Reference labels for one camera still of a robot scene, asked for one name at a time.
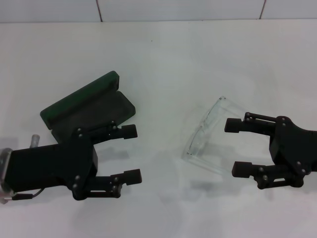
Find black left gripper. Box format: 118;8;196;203
9;126;100;201

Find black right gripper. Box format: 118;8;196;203
224;112;317;190

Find clear plastic glasses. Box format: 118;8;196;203
180;95;248;178

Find green glasses case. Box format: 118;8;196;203
39;70;136;145

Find silver cylindrical connector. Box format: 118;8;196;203
30;134;41;150

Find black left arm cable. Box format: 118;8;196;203
9;187;46;202

